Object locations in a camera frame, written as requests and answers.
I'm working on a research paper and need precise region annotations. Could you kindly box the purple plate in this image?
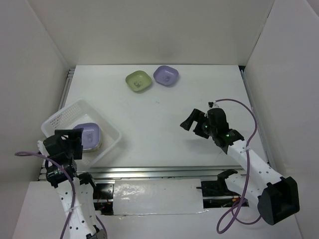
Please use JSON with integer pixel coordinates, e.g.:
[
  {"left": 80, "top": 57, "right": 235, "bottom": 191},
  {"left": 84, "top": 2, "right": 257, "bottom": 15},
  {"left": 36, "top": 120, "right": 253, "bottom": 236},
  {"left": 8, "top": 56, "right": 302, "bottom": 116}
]
[
  {"left": 153, "top": 65, "right": 179, "bottom": 87},
  {"left": 73, "top": 122, "right": 102, "bottom": 152}
]

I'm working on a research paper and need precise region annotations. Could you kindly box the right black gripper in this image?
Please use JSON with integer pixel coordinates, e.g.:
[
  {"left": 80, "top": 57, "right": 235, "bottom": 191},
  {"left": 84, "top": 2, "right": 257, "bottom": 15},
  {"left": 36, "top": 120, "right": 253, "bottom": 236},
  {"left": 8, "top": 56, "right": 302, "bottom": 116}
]
[{"left": 180, "top": 108, "right": 217, "bottom": 139}]

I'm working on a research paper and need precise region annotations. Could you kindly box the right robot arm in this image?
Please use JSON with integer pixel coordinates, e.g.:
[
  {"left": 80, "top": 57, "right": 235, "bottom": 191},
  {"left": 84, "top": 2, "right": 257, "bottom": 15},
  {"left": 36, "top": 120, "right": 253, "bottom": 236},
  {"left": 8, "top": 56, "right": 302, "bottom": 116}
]
[{"left": 180, "top": 108, "right": 300, "bottom": 225}]

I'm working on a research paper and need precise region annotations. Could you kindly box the green plate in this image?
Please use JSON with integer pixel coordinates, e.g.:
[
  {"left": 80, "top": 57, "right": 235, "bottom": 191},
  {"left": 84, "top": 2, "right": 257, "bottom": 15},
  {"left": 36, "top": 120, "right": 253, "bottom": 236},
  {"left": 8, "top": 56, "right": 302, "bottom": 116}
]
[{"left": 125, "top": 70, "right": 153, "bottom": 93}]

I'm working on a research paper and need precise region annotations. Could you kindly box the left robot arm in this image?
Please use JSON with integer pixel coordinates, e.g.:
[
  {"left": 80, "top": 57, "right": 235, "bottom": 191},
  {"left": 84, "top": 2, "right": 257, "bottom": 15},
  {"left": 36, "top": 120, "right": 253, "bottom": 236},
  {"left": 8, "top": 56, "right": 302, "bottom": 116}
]
[{"left": 43, "top": 128, "right": 107, "bottom": 239}]

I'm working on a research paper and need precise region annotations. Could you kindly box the purple plate back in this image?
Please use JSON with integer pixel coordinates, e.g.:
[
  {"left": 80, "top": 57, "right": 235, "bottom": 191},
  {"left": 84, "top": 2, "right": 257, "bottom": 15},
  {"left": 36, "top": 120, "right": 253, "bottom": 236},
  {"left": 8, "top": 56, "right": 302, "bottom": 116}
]
[{"left": 153, "top": 65, "right": 179, "bottom": 87}]

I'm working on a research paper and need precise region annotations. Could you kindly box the white cover panel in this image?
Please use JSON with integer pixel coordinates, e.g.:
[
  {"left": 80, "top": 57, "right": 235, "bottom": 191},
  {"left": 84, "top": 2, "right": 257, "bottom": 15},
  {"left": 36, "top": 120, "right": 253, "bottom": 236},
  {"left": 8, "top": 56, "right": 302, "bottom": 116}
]
[{"left": 113, "top": 179, "right": 204, "bottom": 216}]

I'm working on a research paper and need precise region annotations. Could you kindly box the white plastic bin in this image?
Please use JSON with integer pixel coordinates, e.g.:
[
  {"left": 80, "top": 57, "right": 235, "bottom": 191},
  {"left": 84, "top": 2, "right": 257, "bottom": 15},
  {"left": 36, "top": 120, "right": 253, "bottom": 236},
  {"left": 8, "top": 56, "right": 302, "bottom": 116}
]
[{"left": 41, "top": 99, "right": 122, "bottom": 171}]

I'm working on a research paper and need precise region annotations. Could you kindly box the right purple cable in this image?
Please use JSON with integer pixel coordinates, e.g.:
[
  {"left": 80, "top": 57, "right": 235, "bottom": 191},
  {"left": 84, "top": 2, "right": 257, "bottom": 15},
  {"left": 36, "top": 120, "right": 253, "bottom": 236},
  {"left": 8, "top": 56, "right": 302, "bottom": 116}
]
[{"left": 208, "top": 98, "right": 262, "bottom": 235}]

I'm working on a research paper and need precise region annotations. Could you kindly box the aluminium rail frame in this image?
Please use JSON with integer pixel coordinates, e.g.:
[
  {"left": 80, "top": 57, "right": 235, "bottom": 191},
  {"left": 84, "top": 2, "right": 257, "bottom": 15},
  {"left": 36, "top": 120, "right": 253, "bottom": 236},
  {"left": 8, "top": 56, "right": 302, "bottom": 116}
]
[{"left": 37, "top": 65, "right": 278, "bottom": 181}]

